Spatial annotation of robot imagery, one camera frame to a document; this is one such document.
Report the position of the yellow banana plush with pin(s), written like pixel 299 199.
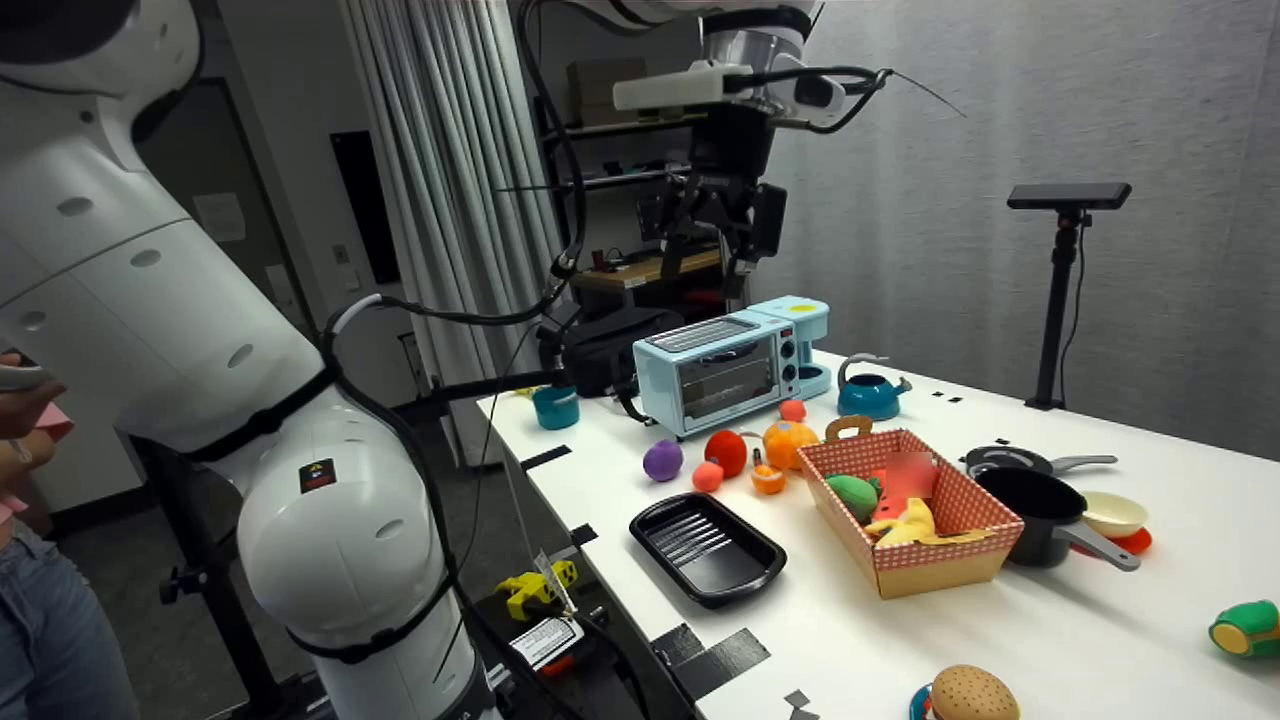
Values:
pixel 914 525

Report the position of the yellow clamp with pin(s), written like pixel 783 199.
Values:
pixel 537 587

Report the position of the black grill tray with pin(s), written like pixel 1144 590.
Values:
pixel 707 546

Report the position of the white curtain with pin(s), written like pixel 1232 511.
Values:
pixel 454 172

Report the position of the white and red tag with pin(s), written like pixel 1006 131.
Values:
pixel 545 646

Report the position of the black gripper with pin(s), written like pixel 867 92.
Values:
pixel 731 146

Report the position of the purple eggplant plush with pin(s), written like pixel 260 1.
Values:
pixel 663 463

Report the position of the green toy vegetable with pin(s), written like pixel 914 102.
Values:
pixel 1247 629

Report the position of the teal toy kettle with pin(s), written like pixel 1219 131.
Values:
pixel 870 392

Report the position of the cream toy bowl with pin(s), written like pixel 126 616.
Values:
pixel 1114 514

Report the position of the small red tomato plush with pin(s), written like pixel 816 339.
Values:
pixel 707 476

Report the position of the background shelf rack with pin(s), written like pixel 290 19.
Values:
pixel 624 266

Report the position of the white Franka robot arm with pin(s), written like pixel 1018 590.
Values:
pixel 133 266

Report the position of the black camera tripod stand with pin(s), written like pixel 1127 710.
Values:
pixel 1060 295

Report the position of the toy burger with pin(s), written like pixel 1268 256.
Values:
pixel 974 693

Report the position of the teal toy cup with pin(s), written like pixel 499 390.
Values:
pixel 559 404

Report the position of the orange toy plate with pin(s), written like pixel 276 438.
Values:
pixel 1138 542

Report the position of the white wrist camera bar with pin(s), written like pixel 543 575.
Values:
pixel 664 88

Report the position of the green avocado plush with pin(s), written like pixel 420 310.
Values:
pixel 852 496

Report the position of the grey toy pan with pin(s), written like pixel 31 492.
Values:
pixel 1012 459

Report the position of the blue toy plate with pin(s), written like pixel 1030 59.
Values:
pixel 919 702

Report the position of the red apple plush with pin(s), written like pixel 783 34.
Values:
pixel 724 455

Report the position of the black toy pot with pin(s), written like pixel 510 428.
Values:
pixel 1045 514

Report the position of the person's hand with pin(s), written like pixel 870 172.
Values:
pixel 26 434

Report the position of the red watermelon slice plush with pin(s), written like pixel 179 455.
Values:
pixel 910 480

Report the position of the light blue toy oven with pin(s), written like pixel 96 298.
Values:
pixel 724 366

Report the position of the black stand pole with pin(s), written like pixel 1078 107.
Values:
pixel 214 587

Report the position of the small orange piece plush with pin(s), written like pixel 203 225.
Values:
pixel 793 409

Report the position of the black tape patch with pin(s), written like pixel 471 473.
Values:
pixel 713 663

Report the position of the orange slice plush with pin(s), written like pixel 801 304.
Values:
pixel 771 480

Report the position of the black bag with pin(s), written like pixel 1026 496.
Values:
pixel 615 346

